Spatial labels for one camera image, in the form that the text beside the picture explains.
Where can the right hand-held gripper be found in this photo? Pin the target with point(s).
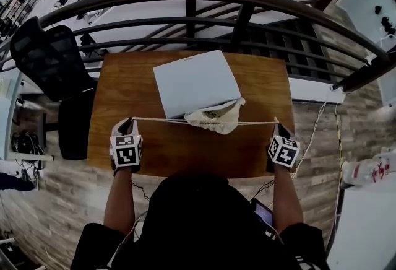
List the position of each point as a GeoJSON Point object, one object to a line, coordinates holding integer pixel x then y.
{"type": "Point", "coordinates": [284, 152]}

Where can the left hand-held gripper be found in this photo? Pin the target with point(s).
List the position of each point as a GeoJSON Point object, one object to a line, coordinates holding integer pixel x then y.
{"type": "Point", "coordinates": [125, 154]}

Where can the person's right forearm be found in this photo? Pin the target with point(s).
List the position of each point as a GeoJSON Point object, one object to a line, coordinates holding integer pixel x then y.
{"type": "Point", "coordinates": [287, 200]}

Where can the person's left forearm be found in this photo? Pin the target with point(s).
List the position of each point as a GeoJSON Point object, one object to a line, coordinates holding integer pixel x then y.
{"type": "Point", "coordinates": [119, 200]}

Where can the wooden table with black legs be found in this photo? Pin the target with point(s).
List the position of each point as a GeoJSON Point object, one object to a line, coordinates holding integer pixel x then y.
{"type": "Point", "coordinates": [123, 83]}

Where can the smartphone with blue screen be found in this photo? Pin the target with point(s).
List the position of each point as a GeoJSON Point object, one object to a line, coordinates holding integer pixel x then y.
{"type": "Point", "coordinates": [264, 213]}

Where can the flat white box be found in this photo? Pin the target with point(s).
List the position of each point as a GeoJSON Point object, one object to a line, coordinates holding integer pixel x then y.
{"type": "Point", "coordinates": [195, 83]}

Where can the dark staircase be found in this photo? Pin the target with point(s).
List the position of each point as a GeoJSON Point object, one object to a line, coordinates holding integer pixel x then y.
{"type": "Point", "coordinates": [303, 46]}

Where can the black backpack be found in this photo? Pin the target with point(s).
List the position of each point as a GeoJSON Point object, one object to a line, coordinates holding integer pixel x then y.
{"type": "Point", "coordinates": [24, 145]}

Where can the black mesh office chair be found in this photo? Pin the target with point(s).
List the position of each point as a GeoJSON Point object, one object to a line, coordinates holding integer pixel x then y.
{"type": "Point", "coordinates": [46, 58]}

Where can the person's black shirt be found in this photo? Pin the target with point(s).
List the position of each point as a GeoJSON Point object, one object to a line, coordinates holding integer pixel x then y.
{"type": "Point", "coordinates": [198, 225]}

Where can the white table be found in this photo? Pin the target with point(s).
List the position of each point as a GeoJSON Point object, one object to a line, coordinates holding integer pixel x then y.
{"type": "Point", "coordinates": [371, 225]}

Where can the group of black wall devices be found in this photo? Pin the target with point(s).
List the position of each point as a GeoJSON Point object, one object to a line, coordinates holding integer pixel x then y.
{"type": "Point", "coordinates": [386, 22]}

